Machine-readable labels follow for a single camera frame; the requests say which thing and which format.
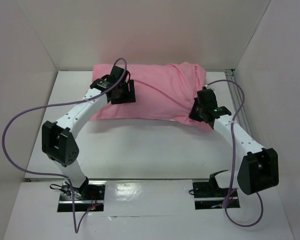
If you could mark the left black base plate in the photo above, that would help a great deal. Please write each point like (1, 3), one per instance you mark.
(92, 198)

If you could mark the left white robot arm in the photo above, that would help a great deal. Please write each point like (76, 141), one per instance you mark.
(58, 138)

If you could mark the pink satin pillowcase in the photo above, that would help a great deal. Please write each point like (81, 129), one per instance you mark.
(162, 92)

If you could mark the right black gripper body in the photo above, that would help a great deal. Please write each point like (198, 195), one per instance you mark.
(196, 113)

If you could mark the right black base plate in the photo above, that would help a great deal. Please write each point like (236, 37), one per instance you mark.
(207, 193)

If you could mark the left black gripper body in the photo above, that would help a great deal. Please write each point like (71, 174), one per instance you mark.
(124, 96)

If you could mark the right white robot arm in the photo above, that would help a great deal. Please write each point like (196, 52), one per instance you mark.
(258, 166)

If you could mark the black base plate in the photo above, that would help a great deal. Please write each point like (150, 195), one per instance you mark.
(207, 193)
(92, 198)

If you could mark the aluminium frame rail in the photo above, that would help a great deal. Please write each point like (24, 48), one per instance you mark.
(237, 98)

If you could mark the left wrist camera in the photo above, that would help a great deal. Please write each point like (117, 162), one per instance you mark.
(119, 73)

